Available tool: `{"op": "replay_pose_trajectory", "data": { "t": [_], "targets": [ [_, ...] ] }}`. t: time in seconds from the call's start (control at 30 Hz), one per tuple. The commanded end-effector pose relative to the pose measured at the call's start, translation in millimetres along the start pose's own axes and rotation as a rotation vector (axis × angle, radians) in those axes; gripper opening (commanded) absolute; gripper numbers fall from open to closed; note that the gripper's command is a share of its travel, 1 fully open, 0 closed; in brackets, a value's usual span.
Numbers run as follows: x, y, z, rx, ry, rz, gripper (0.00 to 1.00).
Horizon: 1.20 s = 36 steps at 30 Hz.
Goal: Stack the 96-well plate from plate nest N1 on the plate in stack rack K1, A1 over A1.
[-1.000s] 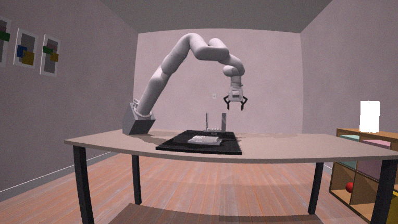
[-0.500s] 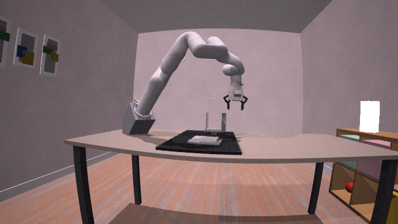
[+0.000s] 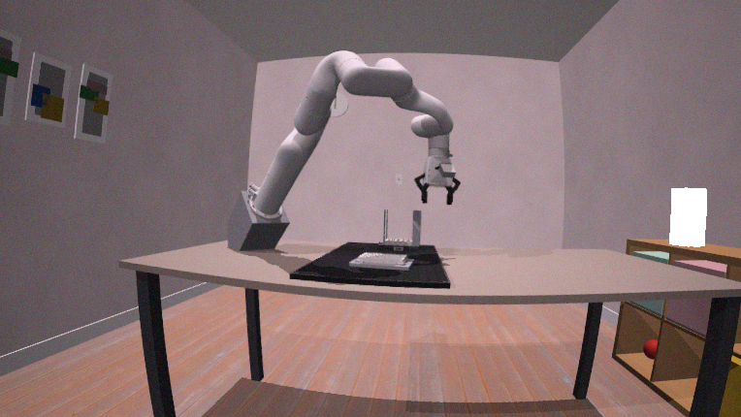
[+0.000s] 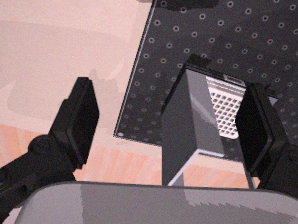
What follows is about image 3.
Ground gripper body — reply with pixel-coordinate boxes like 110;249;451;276
423;155;453;187

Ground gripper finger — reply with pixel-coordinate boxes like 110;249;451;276
445;177;461;205
414;174;430;204

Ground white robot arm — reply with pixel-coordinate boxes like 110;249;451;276
248;51;453;220

